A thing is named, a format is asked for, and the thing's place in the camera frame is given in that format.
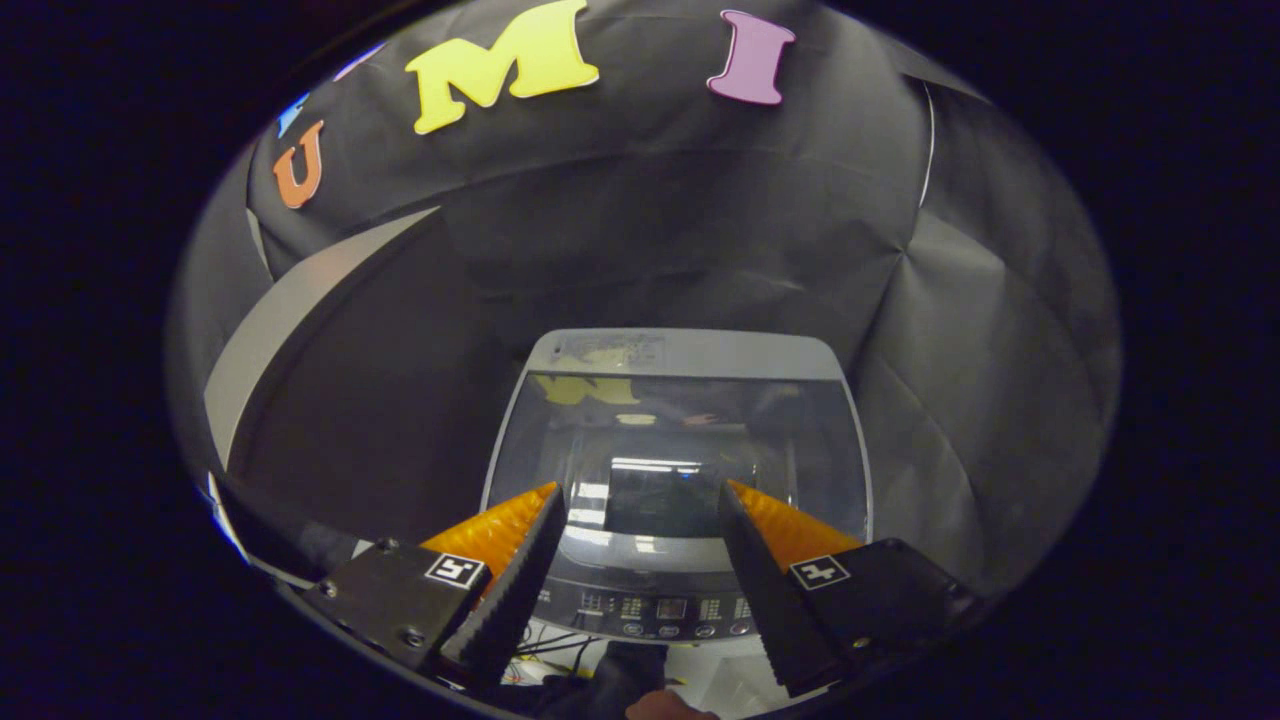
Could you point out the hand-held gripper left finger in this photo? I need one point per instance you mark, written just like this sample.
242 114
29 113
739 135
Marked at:
505 600

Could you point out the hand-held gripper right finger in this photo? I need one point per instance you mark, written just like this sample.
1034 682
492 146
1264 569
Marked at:
775 600

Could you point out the dark washing machine lid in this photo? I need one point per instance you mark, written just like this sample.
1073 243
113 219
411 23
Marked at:
700 440

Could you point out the grey washing machine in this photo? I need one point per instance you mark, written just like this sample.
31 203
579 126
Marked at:
720 350

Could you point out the grey cabinet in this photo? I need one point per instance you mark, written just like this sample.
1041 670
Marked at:
370 400

